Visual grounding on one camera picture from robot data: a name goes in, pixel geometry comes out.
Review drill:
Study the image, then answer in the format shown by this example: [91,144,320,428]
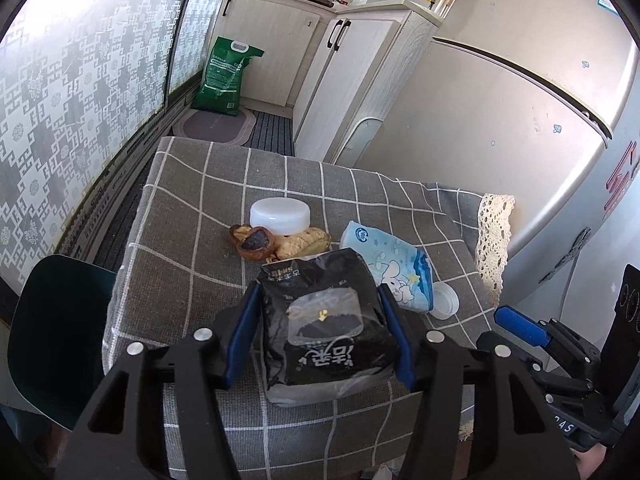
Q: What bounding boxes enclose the small white bottle cap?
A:
[429,281,460,320]

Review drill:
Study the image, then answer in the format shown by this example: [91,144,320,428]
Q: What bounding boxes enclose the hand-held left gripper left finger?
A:
[54,282,263,480]

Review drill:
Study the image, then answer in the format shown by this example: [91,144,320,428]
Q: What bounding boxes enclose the blue tissue packet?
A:
[340,220,435,315]

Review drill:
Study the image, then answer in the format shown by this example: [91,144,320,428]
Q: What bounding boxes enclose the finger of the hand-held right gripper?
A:
[475,331,596,401]
[494,305,608,376]

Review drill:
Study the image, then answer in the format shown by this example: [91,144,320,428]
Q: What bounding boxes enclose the silver refrigerator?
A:
[370,0,640,321]

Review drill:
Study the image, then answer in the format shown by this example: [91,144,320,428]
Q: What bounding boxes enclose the black snack bag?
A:
[257,249,396,406]

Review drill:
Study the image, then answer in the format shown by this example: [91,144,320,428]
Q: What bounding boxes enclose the white double-door kitchen cabinet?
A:
[292,0,446,168]

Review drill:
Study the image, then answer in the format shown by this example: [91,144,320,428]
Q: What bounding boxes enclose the grey checked tablecloth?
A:
[102,136,516,480]

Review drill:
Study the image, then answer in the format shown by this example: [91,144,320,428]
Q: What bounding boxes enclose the oval grey floor mat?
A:
[172,107,257,147]

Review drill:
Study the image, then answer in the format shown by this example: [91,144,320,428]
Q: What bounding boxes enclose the white single-door kitchen cabinet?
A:
[212,0,333,108]

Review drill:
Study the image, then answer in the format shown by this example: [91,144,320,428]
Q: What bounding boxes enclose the dark striped floor runner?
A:
[92,107,297,271]

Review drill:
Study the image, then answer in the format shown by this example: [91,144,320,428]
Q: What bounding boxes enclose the green rice bag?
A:
[191,36,265,112]

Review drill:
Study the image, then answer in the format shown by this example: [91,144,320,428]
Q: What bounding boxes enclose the white lace trim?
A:
[475,193,516,295]

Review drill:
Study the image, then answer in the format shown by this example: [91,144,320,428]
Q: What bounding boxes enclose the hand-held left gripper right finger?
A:
[377,284,581,480]

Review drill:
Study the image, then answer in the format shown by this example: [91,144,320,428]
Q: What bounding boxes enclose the teal trash bin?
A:
[7,255,118,431]

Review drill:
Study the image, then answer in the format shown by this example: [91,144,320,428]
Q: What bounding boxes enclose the white round plastic container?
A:
[249,198,311,237]

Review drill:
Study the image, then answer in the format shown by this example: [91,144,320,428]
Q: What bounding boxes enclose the person's right hand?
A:
[575,447,608,480]

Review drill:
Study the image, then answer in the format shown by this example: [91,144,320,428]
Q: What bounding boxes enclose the ginger root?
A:
[272,226,331,261]

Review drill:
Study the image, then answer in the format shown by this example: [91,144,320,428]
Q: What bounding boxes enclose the white folded board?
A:
[334,116,383,167]

